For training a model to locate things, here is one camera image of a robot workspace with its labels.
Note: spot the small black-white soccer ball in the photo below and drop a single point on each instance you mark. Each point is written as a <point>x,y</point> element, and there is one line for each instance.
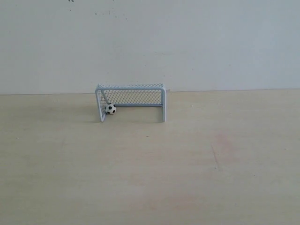
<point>110,109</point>

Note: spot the small white soccer goal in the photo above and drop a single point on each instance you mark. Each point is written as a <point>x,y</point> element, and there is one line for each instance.
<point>132,95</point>

